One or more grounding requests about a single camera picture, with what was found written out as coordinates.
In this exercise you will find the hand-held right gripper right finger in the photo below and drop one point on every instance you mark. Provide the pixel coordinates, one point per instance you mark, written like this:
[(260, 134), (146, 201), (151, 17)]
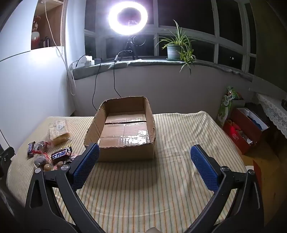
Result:
[(205, 168)]

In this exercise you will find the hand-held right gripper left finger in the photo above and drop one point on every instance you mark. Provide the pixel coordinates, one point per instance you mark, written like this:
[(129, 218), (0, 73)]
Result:
[(86, 165)]

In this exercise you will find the round tan candy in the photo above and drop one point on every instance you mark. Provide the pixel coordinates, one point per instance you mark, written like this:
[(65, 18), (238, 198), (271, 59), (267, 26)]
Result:
[(59, 164), (47, 167)]

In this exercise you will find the small brown chocolate bar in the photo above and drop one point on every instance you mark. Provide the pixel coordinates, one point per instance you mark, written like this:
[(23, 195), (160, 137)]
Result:
[(31, 149)]

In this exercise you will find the dark chocolate bar white lettering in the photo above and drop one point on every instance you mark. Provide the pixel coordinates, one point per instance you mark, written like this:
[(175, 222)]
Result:
[(60, 155)]

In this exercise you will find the clear packet of dark plums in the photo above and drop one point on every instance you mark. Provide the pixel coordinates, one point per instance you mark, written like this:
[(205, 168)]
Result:
[(41, 146), (40, 160)]

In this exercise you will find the clear-wrapped bread packet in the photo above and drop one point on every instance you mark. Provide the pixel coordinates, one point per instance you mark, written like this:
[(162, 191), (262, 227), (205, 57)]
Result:
[(59, 134)]

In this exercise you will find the brown cardboard box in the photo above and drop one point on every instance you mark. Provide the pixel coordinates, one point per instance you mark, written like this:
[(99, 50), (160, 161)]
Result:
[(125, 134)]

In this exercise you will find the red cardboard box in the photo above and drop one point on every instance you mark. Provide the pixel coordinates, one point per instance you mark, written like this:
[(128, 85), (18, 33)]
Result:
[(237, 136)]

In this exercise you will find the green snack bag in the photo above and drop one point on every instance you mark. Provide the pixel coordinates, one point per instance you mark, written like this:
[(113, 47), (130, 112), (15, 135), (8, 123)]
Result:
[(223, 109)]

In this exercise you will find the striped beige blanket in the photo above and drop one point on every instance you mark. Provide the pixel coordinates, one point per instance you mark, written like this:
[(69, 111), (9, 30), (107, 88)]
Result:
[(143, 190)]

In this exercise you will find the white wardrobe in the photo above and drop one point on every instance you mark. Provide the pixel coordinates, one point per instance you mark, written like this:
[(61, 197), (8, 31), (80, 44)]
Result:
[(33, 89)]

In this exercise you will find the white lace cloth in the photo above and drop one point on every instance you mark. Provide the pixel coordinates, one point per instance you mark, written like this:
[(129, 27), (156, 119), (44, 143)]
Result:
[(273, 109)]

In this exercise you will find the white power strip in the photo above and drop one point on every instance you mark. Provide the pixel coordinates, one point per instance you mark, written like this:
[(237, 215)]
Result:
[(86, 61)]

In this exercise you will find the grey power adapter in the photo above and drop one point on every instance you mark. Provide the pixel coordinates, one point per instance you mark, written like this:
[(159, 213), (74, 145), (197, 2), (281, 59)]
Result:
[(97, 61)]

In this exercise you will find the grey window sill mat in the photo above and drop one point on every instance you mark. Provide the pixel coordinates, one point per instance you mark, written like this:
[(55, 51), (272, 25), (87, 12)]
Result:
[(145, 62)]

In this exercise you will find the potted spider plant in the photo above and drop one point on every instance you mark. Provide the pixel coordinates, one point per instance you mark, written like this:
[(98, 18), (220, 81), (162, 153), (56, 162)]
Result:
[(173, 51)]

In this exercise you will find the red and white vase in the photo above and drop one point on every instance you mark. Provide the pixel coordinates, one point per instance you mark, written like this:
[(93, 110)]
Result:
[(35, 40)]

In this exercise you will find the black tripod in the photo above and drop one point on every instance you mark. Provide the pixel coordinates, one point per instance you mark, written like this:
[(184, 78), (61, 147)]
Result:
[(129, 46)]

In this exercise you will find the wooden shelf niche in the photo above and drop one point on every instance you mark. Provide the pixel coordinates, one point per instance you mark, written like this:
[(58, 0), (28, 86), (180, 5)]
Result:
[(52, 26)]

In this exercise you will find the white window frame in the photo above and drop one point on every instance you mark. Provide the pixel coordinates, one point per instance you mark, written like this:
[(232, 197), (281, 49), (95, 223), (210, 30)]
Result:
[(216, 44)]

